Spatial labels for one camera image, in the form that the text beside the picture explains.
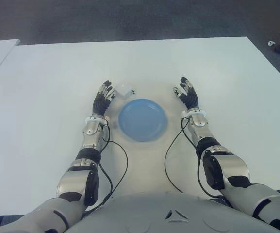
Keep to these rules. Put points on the blue plastic plate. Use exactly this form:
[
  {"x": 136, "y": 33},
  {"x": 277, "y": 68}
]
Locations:
[{"x": 142, "y": 120}]

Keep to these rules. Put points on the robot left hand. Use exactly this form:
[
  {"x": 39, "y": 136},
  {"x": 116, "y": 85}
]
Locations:
[{"x": 101, "y": 104}]

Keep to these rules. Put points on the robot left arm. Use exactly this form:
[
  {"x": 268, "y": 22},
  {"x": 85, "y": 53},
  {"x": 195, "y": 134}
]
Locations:
[{"x": 88, "y": 131}]

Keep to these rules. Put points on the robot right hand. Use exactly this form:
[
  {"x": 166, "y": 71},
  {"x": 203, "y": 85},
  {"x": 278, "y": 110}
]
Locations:
[{"x": 190, "y": 99}]

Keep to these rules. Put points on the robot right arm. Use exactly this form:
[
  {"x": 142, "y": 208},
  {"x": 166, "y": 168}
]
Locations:
[{"x": 217, "y": 165}]

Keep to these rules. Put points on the grey robot torso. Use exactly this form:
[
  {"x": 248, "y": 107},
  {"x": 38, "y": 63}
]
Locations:
[{"x": 173, "y": 213}]

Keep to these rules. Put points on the small white floor object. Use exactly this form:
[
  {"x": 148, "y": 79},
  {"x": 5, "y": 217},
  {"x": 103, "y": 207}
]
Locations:
[{"x": 271, "y": 43}]

